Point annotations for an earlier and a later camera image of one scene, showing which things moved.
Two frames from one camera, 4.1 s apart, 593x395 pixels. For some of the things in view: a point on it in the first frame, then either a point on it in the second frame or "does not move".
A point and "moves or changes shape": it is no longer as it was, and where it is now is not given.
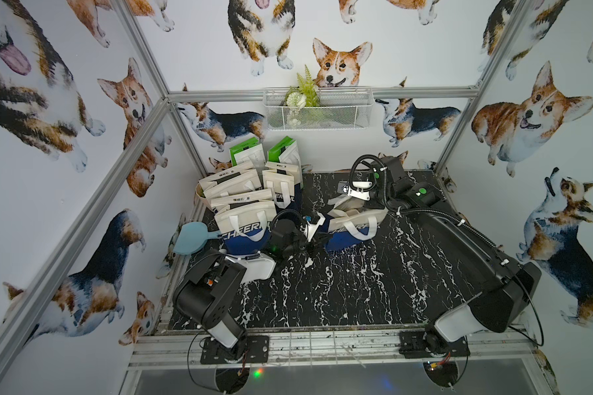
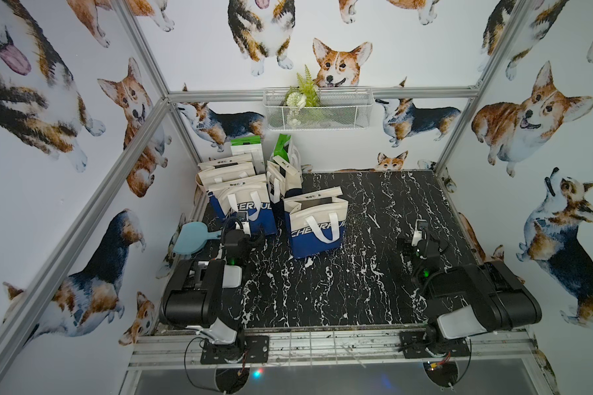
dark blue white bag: (286, 193) moves or changes shape
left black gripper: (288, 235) -> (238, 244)
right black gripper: (372, 177) -> (408, 246)
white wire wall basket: (339, 109) does not move
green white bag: (284, 151) moves or changes shape
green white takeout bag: (248, 153) moves or changes shape
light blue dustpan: (193, 236) does not move
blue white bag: (244, 220) does not move
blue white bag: (230, 181) -> (220, 170)
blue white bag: (352, 220) moves or changes shape
